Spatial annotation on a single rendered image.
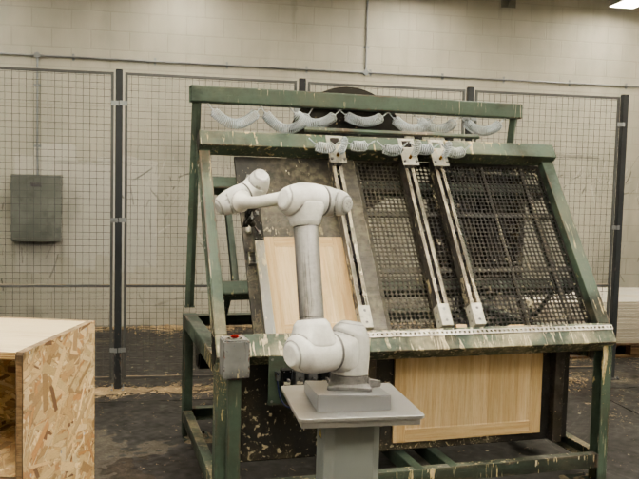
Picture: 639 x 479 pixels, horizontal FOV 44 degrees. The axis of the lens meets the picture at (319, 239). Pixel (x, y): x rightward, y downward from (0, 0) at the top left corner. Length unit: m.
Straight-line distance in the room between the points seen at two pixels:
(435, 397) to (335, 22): 5.64
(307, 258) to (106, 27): 6.17
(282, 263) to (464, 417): 1.34
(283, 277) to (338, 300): 0.30
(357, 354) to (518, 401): 1.67
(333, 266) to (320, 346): 1.13
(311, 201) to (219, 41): 5.94
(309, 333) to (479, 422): 1.75
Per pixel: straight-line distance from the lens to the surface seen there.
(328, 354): 3.10
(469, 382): 4.49
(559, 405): 4.77
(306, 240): 3.12
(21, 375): 1.89
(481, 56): 9.63
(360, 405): 3.17
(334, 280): 4.10
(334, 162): 4.41
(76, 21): 9.01
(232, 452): 3.72
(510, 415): 4.67
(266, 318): 3.89
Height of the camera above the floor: 1.64
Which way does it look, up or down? 4 degrees down
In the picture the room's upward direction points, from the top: 1 degrees clockwise
